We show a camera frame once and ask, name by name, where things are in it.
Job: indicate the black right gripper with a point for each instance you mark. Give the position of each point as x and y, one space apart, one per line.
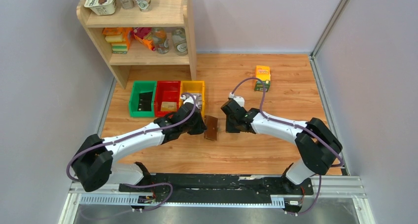
229 129

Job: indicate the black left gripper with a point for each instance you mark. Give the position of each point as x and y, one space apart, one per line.
201 127

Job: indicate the brown leather card holder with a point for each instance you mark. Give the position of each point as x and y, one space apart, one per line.
211 132

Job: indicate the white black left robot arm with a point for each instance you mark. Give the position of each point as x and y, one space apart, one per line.
93 162

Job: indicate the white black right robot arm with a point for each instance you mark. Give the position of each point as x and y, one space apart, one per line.
316 144

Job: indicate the tan card in red bin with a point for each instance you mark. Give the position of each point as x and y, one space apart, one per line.
168 106

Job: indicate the black cards in green bin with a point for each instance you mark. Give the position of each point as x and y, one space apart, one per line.
145 103

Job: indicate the red plastic bin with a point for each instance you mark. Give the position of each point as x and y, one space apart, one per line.
166 91

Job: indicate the yellow plastic bin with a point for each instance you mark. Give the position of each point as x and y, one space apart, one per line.
196 88

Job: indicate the orange green carton box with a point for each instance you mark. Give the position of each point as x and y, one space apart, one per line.
264 74

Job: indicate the green plastic bin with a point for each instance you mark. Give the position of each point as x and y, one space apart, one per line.
138 87

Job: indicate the right glass jar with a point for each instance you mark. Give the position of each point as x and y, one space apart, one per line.
179 41

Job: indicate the glass jar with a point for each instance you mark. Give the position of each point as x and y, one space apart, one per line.
179 41
160 40

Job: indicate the left glass jar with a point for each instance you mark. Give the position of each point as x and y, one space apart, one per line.
160 40

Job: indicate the orange pink snack bag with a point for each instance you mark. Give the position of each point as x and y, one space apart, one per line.
144 36

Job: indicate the stack of sponges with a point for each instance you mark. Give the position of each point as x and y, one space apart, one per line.
120 39

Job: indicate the wooden shelf unit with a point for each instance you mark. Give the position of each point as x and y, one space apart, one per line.
164 15

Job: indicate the yoghurt tub with chocolate label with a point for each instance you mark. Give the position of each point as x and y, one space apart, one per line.
101 7

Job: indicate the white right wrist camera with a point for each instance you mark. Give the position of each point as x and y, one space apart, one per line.
240 100

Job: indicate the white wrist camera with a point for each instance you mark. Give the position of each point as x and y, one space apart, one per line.
194 98
240 100

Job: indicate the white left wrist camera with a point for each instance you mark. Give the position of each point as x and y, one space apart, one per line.
194 98

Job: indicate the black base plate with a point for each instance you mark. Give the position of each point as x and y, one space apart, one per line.
217 188

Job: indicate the aluminium frame rail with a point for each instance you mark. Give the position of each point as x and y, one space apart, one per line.
335 200

